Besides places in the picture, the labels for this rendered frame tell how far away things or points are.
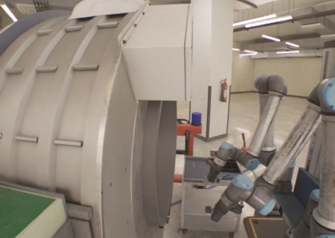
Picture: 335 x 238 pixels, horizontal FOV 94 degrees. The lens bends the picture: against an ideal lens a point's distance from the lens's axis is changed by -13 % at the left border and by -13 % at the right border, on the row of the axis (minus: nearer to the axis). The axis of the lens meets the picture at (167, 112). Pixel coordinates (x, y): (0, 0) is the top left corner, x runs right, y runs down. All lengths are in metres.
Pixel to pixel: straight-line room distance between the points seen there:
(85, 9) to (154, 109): 0.43
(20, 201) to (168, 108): 1.10
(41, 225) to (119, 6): 0.61
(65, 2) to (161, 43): 5.56
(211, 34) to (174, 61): 3.65
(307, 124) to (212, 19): 3.49
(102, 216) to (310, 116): 0.86
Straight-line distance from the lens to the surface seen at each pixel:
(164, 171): 1.38
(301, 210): 1.48
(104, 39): 0.54
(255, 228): 1.82
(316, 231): 1.02
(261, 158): 1.60
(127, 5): 0.68
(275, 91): 1.29
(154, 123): 0.64
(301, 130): 0.95
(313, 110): 0.93
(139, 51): 0.44
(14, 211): 0.40
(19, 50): 0.69
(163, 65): 0.44
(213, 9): 4.25
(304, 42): 13.33
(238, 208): 1.06
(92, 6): 0.72
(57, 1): 5.93
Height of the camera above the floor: 1.56
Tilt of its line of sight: 12 degrees down
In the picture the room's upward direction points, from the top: straight up
